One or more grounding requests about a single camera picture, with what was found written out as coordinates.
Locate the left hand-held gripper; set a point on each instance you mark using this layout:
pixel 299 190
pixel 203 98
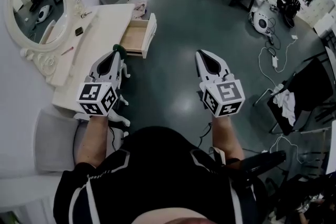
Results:
pixel 89 93

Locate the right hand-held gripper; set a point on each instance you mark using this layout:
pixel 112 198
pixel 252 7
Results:
pixel 225 94

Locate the small green object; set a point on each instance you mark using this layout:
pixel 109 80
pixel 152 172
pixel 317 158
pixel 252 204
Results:
pixel 121 49

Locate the white dressing table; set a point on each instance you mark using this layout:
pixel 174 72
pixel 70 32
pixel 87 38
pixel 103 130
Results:
pixel 99 31

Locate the wooden small drawer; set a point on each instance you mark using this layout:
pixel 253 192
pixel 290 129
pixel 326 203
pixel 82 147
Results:
pixel 134 36

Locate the pink pen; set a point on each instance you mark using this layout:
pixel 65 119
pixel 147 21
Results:
pixel 67 51

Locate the small black rectangular block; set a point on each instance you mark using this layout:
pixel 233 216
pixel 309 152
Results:
pixel 79 31

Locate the person's left forearm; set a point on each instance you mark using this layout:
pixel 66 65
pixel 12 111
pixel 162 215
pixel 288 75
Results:
pixel 92 139

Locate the person's right forearm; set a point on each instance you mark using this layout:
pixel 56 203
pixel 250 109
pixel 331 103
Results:
pixel 225 136

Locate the white power strip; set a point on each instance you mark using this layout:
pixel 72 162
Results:
pixel 275 61

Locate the white floor robot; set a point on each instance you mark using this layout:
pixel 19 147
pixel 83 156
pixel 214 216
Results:
pixel 261 22

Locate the pink cloth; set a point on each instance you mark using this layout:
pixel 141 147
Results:
pixel 139 9

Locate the white cloth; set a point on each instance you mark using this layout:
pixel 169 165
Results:
pixel 286 105

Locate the light grey stool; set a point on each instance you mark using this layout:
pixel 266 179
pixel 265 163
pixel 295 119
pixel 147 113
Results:
pixel 52 139

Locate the white charger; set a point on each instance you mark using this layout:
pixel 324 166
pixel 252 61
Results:
pixel 295 37

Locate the black chair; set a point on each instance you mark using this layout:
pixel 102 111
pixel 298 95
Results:
pixel 309 86

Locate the person's black clothed torso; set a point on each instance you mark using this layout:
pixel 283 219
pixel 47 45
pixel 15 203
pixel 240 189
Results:
pixel 157 165

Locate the white lockers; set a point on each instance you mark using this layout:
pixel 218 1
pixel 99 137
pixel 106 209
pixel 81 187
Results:
pixel 320 8

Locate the white cabinet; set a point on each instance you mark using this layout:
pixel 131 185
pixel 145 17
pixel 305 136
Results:
pixel 23 196

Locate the green plant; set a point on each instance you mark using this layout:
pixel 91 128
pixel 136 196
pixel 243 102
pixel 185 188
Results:
pixel 8 219

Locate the oval mirror white ornate frame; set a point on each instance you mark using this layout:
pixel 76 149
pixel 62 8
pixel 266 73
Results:
pixel 39 8

